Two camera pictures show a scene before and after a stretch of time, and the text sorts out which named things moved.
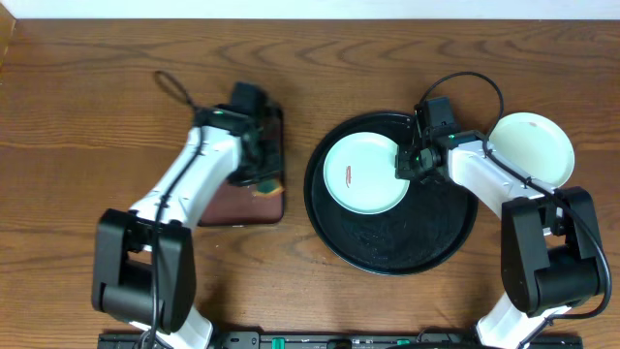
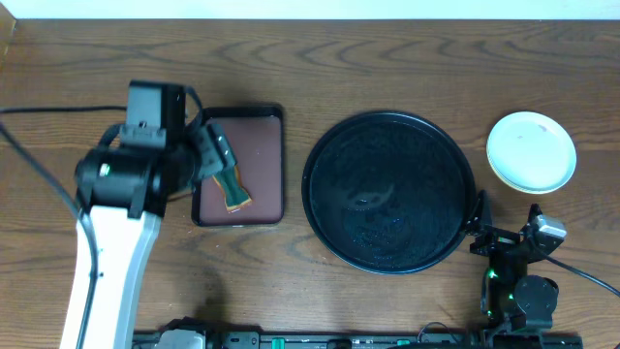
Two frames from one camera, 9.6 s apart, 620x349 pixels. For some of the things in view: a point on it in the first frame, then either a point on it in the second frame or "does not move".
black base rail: x=351 y=339 does not move
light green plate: x=359 y=174 to x=531 y=153
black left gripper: x=267 y=158 to x=213 y=151
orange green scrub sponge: x=268 y=187 to x=235 y=196
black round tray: x=427 y=228 does not move
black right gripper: x=403 y=171 to x=497 y=238
